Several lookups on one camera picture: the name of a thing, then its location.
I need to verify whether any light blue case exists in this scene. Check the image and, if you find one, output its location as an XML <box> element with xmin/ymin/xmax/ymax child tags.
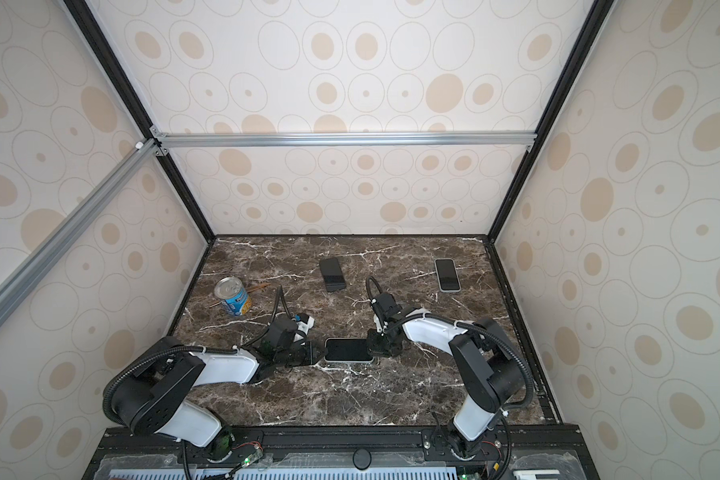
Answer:
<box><xmin>434</xmin><ymin>257</ymin><xmax>462</xmax><ymax>294</ymax></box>
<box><xmin>323</xmin><ymin>337</ymin><xmax>376</xmax><ymax>365</ymax></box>

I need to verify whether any aluminium rail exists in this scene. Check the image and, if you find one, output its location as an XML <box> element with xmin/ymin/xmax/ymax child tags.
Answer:
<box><xmin>0</xmin><ymin>138</ymin><xmax>158</xmax><ymax>328</ymax></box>
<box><xmin>156</xmin><ymin>131</ymin><xmax>537</xmax><ymax>148</ymax></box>

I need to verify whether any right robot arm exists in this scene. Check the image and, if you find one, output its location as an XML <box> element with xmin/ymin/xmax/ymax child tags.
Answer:
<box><xmin>365</xmin><ymin>277</ymin><xmax>535</xmax><ymax>457</ymax></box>

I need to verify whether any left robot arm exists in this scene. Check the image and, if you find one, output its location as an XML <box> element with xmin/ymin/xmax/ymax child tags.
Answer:
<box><xmin>102</xmin><ymin>289</ymin><xmax>321</xmax><ymax>447</ymax></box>

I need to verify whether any aluminium rail back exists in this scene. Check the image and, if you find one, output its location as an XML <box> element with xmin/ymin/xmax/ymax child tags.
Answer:
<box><xmin>156</xmin><ymin>131</ymin><xmax>537</xmax><ymax>148</ymax></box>

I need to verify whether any aluminium rail left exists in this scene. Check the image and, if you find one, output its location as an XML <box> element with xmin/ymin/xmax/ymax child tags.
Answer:
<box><xmin>0</xmin><ymin>138</ymin><xmax>158</xmax><ymax>328</ymax></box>

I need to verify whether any black base frame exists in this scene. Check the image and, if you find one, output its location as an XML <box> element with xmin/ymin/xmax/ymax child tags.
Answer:
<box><xmin>83</xmin><ymin>425</ymin><xmax>599</xmax><ymax>479</ymax></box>

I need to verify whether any blue soup can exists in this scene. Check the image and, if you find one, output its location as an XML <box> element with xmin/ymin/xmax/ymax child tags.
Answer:
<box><xmin>214</xmin><ymin>276</ymin><xmax>251</xmax><ymax>317</ymax></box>

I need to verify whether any black phone case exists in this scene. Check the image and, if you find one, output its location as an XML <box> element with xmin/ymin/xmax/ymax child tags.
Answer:
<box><xmin>318</xmin><ymin>257</ymin><xmax>348</xmax><ymax>293</ymax></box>

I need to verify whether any wooden stick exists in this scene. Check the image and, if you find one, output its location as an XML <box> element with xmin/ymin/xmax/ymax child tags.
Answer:
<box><xmin>213</xmin><ymin>283</ymin><xmax>269</xmax><ymax>303</ymax></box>

